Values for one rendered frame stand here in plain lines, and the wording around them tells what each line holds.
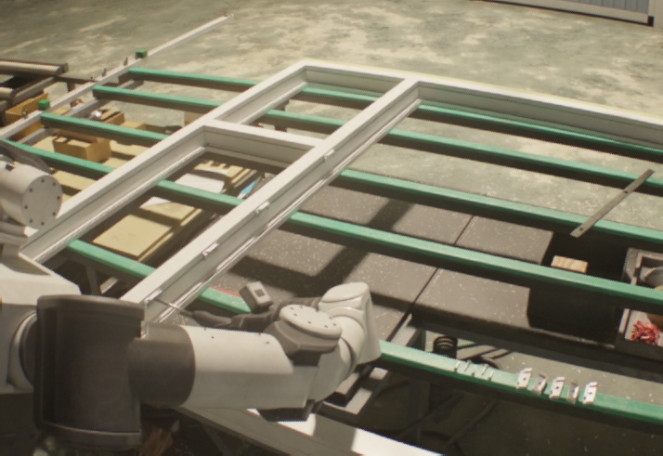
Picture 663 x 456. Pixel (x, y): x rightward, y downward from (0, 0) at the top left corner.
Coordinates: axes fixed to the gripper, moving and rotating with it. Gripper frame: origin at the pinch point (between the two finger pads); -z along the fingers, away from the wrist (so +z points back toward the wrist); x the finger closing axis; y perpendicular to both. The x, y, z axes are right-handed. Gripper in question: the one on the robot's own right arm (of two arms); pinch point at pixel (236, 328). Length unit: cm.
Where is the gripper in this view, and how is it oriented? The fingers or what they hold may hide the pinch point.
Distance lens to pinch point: 124.1
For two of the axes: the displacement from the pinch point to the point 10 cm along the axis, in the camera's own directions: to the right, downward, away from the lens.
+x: -4.6, 0.3, -8.9
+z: 8.7, -1.6, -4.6
